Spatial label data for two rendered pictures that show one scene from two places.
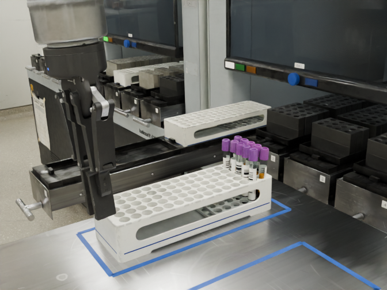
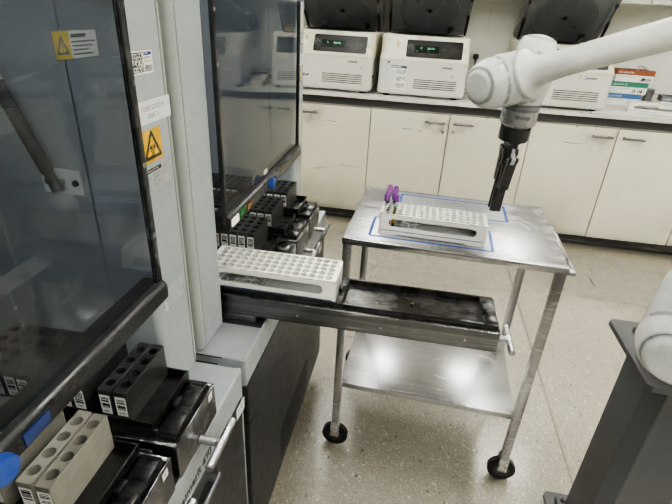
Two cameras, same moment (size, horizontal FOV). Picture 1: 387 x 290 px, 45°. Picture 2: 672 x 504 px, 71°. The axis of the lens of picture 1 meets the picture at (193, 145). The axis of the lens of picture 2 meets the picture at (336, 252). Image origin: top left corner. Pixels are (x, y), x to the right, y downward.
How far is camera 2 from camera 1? 1.92 m
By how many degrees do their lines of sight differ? 117
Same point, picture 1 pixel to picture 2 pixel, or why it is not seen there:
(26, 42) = not seen: outside the picture
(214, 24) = (198, 188)
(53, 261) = (512, 245)
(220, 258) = not seen: hidden behind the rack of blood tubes
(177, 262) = not seen: hidden behind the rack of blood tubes
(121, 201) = (472, 222)
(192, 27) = (168, 222)
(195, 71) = (180, 289)
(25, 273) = (528, 246)
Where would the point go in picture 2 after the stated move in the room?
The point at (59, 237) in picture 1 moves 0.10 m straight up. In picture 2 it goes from (504, 254) to (513, 219)
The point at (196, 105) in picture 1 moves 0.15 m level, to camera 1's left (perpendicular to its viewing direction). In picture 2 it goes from (186, 339) to (233, 381)
